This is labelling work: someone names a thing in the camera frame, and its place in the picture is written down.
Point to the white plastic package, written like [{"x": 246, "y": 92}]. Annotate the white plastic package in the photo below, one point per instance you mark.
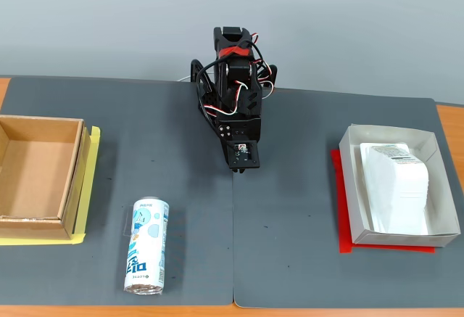
[{"x": 395, "y": 190}]

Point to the red paper sheet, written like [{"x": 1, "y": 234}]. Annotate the red paper sheet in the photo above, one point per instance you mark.
[{"x": 342, "y": 222}]

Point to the white blue snack package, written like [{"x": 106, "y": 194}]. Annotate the white blue snack package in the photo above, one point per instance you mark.
[{"x": 146, "y": 244}]

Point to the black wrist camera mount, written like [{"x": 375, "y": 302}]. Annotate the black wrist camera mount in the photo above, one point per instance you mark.
[{"x": 250, "y": 157}]

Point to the red tape on arm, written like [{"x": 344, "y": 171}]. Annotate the red tape on arm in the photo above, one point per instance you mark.
[{"x": 232, "y": 51}]

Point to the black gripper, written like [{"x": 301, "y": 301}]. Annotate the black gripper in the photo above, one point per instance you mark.
[{"x": 242, "y": 127}]

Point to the brown cardboard box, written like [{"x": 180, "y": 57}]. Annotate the brown cardboard box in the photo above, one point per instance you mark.
[{"x": 34, "y": 177}]

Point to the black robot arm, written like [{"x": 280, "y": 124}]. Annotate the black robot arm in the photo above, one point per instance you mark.
[{"x": 224, "y": 77}]

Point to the grey table mat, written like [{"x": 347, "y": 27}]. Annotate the grey table mat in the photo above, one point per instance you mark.
[
  {"x": 163, "y": 143},
  {"x": 297, "y": 193}
]

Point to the white cardboard box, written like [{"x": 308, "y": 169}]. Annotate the white cardboard box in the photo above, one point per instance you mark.
[{"x": 440, "y": 186}]

